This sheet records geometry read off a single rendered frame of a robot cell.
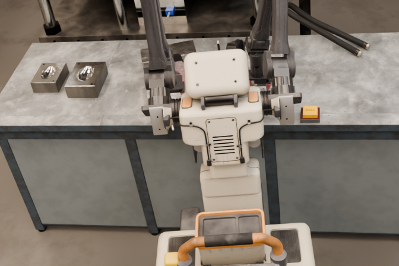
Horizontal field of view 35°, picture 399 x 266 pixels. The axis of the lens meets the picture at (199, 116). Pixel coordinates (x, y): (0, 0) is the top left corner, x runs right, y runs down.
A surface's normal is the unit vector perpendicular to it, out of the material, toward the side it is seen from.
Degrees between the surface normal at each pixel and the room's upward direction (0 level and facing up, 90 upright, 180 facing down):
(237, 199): 82
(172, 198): 90
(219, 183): 82
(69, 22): 0
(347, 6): 0
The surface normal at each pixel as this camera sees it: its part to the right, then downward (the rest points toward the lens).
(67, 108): -0.12, -0.78
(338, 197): -0.14, 0.63
